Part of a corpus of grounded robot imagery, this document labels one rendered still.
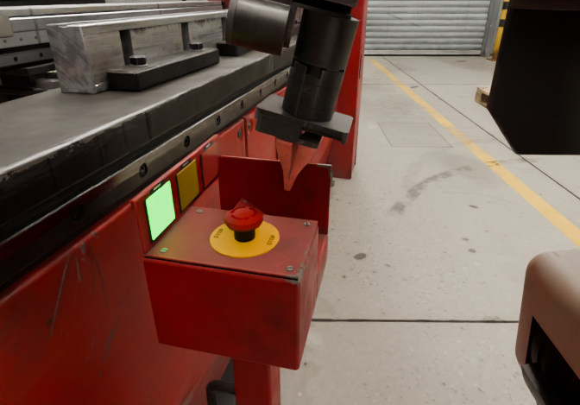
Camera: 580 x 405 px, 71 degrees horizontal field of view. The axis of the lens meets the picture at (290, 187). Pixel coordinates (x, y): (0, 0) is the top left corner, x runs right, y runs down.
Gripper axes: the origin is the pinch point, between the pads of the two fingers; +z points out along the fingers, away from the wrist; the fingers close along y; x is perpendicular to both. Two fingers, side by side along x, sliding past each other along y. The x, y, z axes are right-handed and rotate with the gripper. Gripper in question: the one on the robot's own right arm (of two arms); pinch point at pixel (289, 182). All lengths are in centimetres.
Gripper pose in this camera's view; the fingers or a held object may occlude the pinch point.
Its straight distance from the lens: 49.2
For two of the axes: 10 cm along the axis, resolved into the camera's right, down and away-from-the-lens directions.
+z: -2.2, 8.6, 4.7
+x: -2.1, 4.3, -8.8
